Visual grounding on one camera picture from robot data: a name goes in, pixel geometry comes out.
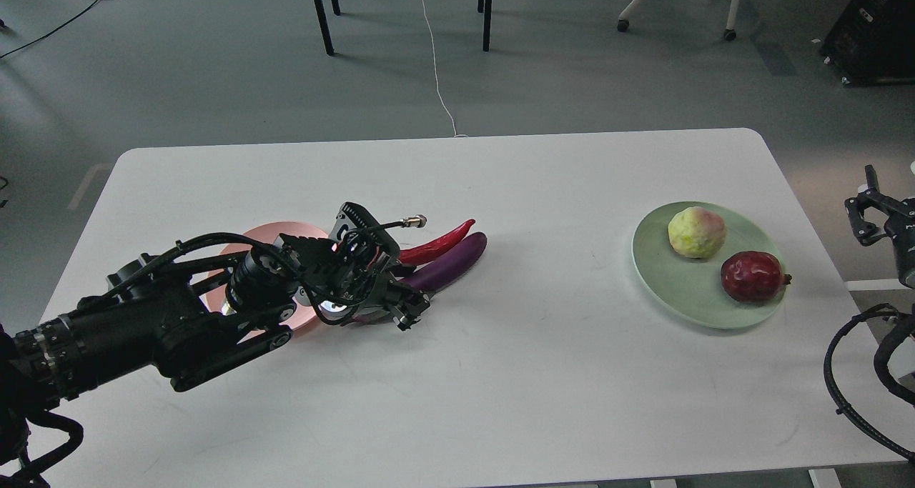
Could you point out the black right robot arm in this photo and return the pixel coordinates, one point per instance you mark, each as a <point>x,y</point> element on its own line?
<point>872,217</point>

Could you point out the red chili pepper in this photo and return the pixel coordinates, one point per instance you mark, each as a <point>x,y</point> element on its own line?
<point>430,251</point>

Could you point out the black table legs right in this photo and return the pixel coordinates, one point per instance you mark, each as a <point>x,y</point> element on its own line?
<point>485,8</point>

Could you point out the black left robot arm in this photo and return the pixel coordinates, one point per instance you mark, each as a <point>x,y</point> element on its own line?
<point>206,306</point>

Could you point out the green pink guava fruit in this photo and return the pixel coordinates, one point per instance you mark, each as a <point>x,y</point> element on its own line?
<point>697,232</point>

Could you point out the red pomegranate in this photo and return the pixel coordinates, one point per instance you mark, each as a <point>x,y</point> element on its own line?
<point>753,277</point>

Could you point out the black equipment case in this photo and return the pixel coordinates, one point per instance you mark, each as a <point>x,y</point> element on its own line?
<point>872,43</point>

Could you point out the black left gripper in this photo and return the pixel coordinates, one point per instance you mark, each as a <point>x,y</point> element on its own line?
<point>344,273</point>

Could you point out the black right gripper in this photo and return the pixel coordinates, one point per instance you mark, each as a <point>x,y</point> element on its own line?
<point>906,249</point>

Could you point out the purple eggplant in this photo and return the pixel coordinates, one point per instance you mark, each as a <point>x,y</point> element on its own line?
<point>440,273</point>

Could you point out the green plate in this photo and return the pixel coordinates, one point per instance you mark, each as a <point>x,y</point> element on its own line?
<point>691,287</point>

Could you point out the black table legs left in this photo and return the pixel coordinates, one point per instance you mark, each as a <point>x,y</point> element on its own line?
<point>323,23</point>

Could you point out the black table legs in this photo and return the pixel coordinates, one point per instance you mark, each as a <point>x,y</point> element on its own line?
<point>485,8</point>
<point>323,23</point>

